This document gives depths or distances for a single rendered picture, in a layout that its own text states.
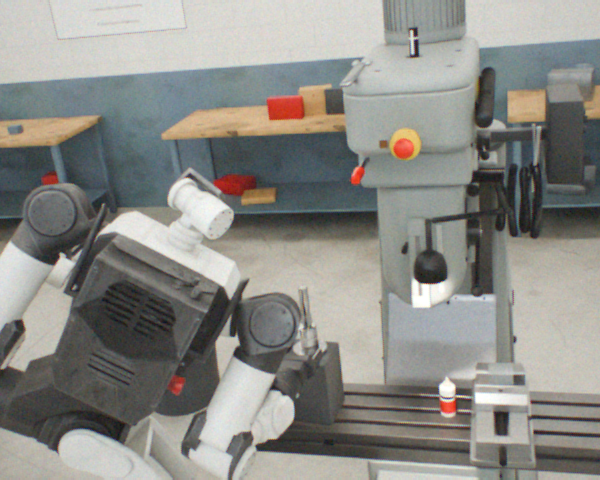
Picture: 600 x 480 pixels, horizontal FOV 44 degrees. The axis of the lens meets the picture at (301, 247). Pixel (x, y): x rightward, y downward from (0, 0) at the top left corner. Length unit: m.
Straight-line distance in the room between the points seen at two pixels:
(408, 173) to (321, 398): 0.68
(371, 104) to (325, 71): 4.61
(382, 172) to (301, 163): 4.72
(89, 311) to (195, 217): 0.25
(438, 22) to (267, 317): 0.87
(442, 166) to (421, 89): 0.21
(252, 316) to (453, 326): 1.08
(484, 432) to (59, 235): 1.09
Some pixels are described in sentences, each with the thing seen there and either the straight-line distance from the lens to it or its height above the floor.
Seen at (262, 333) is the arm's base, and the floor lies 1.53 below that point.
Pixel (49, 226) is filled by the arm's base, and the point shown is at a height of 1.76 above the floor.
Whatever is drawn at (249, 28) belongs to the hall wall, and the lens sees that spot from 6.23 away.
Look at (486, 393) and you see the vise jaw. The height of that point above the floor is 1.07.
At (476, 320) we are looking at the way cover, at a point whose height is 1.05.
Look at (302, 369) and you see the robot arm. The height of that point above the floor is 1.21.
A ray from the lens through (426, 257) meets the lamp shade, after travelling 1.61.
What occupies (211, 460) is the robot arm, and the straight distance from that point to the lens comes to 1.46.
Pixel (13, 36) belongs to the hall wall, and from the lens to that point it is 7.18.
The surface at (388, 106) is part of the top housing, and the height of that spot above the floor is 1.83.
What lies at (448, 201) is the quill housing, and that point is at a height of 1.58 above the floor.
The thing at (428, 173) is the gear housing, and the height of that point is 1.66.
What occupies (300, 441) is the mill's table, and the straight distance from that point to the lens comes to 2.07.
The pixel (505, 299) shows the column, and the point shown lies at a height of 1.08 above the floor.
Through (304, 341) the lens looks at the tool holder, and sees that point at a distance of 1.96.
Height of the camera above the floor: 2.17
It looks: 23 degrees down
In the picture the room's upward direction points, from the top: 7 degrees counter-clockwise
